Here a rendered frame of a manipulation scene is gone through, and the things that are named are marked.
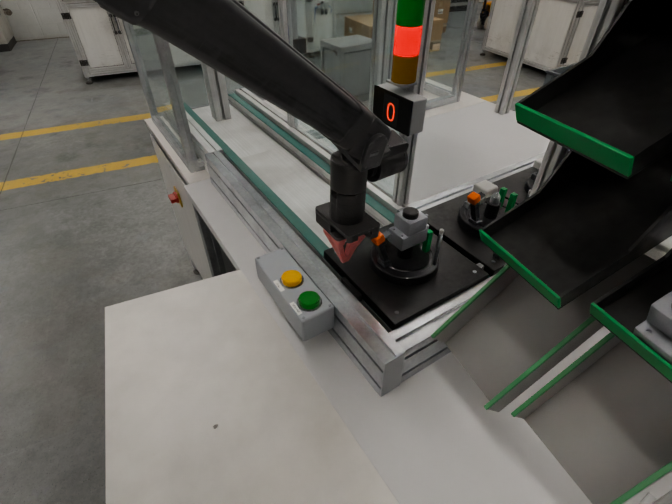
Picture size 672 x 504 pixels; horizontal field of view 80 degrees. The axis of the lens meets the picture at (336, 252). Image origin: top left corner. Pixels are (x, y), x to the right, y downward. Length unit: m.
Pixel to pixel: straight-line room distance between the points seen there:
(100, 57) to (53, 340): 4.10
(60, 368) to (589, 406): 1.99
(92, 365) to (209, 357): 1.32
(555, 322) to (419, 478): 0.31
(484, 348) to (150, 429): 0.56
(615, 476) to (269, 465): 0.46
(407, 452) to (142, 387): 0.48
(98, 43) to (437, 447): 5.54
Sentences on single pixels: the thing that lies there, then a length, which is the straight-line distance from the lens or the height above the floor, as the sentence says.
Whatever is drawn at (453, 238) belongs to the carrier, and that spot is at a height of 0.97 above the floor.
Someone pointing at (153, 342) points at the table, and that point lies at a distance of 0.90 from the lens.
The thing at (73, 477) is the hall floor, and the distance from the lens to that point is 1.86.
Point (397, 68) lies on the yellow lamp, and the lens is 0.86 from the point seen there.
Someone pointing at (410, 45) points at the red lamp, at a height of 1.33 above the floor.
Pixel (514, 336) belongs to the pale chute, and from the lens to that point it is 0.64.
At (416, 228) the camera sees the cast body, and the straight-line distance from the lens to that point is 0.76.
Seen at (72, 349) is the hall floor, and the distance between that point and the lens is 2.23.
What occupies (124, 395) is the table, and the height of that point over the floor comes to 0.86.
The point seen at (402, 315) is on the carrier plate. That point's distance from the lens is 0.73.
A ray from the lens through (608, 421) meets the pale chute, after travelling 0.62.
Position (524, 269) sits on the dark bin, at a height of 1.21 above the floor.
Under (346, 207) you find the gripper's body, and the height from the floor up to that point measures 1.17.
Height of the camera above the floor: 1.51
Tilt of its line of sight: 40 degrees down
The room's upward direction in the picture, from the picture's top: straight up
